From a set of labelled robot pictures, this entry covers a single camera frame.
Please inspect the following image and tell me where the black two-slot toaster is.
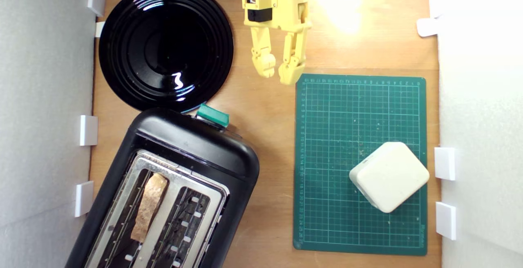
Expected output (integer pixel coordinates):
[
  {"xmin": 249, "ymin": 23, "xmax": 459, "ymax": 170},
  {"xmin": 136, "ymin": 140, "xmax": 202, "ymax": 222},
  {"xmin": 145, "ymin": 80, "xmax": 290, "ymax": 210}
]
[{"xmin": 65, "ymin": 103, "xmax": 260, "ymax": 268}]

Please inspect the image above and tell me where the white rounded block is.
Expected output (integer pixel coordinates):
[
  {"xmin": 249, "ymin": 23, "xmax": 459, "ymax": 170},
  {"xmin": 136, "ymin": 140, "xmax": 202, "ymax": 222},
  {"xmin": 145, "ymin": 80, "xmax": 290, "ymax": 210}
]
[{"xmin": 349, "ymin": 141, "xmax": 430, "ymax": 214}]

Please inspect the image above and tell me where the green cutting mat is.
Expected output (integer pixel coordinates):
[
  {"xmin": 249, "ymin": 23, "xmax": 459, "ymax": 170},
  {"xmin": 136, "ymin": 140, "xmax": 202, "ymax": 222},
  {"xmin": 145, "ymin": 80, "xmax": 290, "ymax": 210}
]
[{"xmin": 293, "ymin": 74, "xmax": 428, "ymax": 256}]

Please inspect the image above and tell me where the brown bread slice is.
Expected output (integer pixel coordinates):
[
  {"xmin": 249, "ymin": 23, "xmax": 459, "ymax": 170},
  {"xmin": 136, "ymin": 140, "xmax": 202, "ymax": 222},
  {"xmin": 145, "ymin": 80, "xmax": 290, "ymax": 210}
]
[{"xmin": 130, "ymin": 172, "xmax": 169, "ymax": 243}]

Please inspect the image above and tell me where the black round plate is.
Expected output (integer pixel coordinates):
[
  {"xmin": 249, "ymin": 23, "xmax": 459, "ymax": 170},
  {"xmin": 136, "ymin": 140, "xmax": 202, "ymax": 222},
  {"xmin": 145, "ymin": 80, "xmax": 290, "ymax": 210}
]
[{"xmin": 98, "ymin": 0, "xmax": 235, "ymax": 112}]

